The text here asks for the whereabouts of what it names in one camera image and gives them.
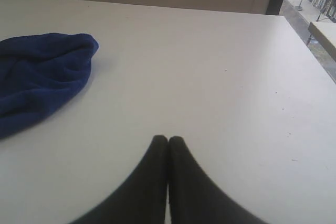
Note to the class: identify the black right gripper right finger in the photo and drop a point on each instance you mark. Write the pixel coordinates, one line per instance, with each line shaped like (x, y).
(194, 197)

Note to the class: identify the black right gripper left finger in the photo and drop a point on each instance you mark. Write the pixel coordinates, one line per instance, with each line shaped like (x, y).
(141, 198)

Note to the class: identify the blue towel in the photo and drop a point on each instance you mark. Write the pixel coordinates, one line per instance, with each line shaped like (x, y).
(41, 73)

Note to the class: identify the neighbouring white table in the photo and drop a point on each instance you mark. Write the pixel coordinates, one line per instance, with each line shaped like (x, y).
(325, 34)

